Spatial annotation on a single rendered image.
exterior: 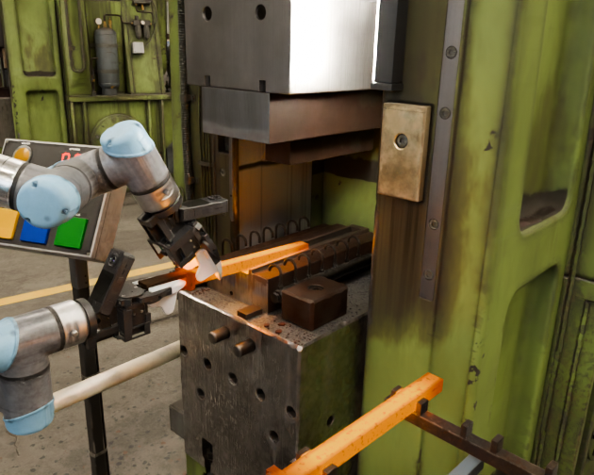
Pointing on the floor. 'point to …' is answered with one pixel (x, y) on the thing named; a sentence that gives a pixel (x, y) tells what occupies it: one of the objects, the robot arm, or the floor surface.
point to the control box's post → (79, 280)
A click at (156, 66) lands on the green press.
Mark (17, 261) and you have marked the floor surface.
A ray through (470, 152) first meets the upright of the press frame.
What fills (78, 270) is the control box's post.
